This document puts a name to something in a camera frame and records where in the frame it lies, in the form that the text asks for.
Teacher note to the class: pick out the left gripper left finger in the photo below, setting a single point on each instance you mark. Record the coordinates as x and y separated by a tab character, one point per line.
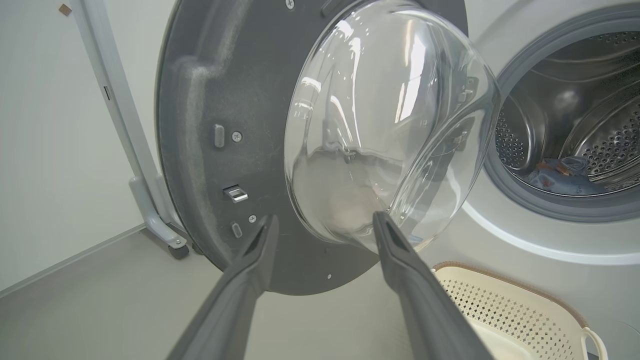
235	300

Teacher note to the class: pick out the white front-load washing machine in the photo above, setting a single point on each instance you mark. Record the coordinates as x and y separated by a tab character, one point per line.
500	235

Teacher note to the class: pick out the metal leg with caster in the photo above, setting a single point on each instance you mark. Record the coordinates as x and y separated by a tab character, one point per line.
120	100

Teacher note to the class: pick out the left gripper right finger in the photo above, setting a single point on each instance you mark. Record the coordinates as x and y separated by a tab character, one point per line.
425	310

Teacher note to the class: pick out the steel washer drum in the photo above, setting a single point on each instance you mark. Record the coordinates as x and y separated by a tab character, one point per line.
600	140

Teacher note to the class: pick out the cream perforated laundry basket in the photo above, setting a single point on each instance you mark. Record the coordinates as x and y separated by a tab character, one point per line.
500	310

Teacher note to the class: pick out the blue and cream pajama top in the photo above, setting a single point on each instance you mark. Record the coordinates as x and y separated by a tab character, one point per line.
574	165

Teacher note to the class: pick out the small brown wall tag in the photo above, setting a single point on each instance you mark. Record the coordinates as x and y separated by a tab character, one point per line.
65	9

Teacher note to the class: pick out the dark round glass washer door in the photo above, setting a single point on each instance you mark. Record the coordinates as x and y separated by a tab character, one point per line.
225	100

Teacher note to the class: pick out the blue cartoon print pajama trousers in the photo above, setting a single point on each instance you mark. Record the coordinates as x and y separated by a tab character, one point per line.
545	182

